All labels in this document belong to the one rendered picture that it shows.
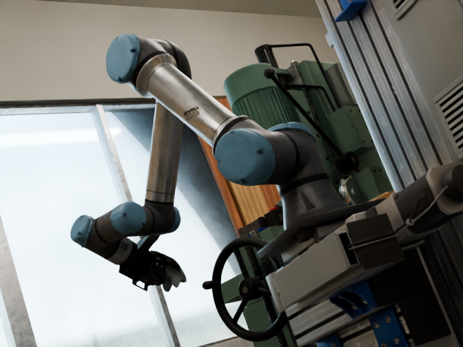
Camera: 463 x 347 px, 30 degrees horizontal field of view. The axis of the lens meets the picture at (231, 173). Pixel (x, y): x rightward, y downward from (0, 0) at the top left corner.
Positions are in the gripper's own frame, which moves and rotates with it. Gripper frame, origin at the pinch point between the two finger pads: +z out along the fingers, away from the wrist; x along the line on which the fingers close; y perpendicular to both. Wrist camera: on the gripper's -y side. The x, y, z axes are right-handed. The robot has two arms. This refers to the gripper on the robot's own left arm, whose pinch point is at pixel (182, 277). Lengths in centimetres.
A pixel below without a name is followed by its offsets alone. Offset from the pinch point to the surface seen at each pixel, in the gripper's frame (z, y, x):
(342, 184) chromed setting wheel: 40, -43, 24
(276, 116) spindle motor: 17, -60, 16
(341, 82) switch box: 38, -84, 25
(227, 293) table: 31.6, -14.5, -15.5
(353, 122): 39, -64, 29
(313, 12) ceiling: 156, -298, -86
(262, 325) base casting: 37.7, -3.0, -5.7
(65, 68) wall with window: 16, -169, -124
